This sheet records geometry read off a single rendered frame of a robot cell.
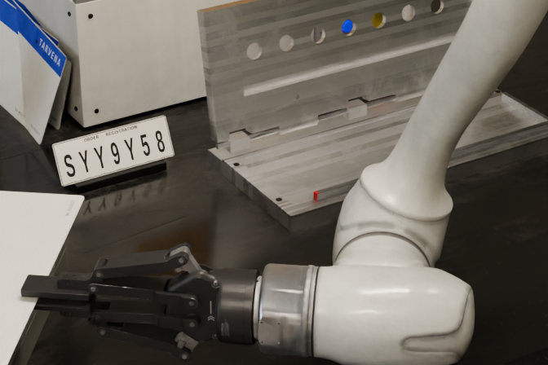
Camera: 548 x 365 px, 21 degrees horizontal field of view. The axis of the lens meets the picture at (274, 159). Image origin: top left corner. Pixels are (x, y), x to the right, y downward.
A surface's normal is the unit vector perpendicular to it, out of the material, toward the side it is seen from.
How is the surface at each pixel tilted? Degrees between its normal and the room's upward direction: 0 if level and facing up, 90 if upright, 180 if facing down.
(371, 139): 0
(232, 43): 80
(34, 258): 0
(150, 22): 90
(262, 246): 0
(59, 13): 90
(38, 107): 69
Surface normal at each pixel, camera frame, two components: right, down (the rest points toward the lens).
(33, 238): 0.00, -0.88
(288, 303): -0.08, -0.26
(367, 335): -0.14, 0.25
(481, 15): -0.85, 0.21
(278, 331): -0.11, 0.47
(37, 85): -0.83, -0.11
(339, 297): -0.39, -0.37
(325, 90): 0.51, 0.25
